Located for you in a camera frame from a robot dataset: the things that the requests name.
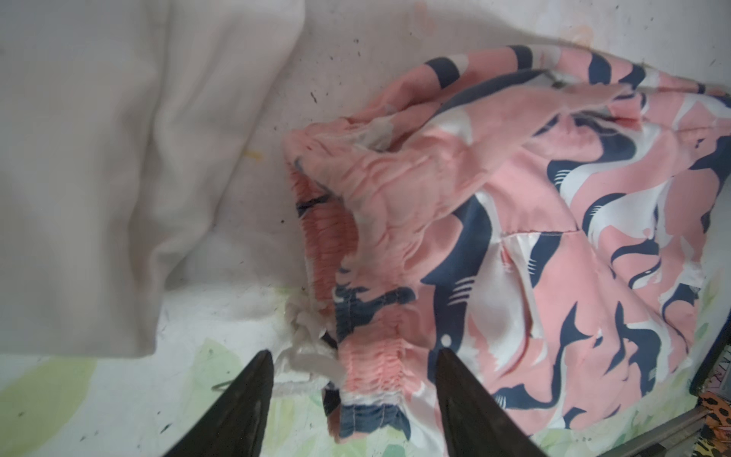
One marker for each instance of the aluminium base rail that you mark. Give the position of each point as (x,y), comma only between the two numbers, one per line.
(679,436)

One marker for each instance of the pink patterned garment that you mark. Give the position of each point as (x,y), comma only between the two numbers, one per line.
(539,211)

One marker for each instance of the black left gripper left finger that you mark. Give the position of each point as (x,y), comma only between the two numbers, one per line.
(235,425)

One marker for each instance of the white t-shirt with robot print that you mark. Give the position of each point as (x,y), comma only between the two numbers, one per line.
(121,125)

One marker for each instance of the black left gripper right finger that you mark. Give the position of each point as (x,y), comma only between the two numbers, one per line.
(473,423)

